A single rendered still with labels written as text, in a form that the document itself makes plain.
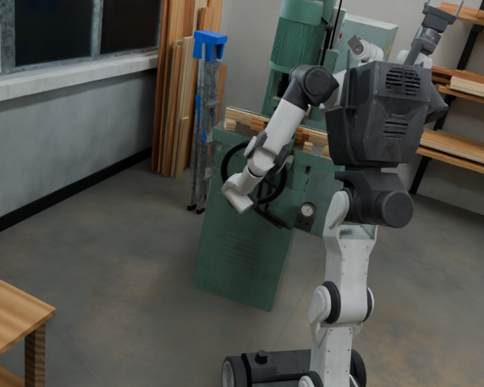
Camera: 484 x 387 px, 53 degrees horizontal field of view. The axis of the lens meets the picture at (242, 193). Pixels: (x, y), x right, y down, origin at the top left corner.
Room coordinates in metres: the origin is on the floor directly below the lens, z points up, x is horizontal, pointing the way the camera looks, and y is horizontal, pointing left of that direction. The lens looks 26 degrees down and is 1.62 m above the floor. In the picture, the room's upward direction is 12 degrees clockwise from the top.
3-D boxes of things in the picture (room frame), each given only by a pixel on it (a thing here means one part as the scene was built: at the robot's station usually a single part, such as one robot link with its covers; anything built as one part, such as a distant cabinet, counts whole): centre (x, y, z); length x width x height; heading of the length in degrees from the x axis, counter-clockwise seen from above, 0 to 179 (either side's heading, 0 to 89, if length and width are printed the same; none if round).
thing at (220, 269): (2.36, -0.10, 0.36); 0.58 x 0.45 x 0.71; 171
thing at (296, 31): (2.24, -0.08, 1.35); 0.18 x 0.18 x 0.31
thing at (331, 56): (2.43, -0.27, 1.23); 0.09 x 0.08 x 0.15; 171
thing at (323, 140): (2.22, -0.22, 0.92); 0.60 x 0.02 x 0.04; 81
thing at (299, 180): (2.36, -0.10, 0.76); 0.57 x 0.45 x 0.09; 171
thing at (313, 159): (2.13, -0.11, 0.87); 0.61 x 0.30 x 0.06; 81
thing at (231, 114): (2.25, -0.14, 0.92); 0.60 x 0.02 x 0.05; 81
